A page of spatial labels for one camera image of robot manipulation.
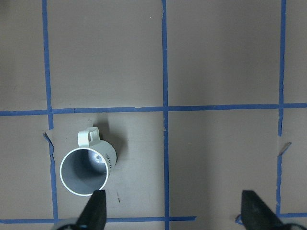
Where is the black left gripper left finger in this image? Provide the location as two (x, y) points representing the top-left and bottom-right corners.
(76, 190), (106, 230)

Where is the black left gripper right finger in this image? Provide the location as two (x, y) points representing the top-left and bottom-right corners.
(241, 190), (283, 230)

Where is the white plastic mug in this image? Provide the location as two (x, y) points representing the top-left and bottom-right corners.
(59, 127), (117, 196)

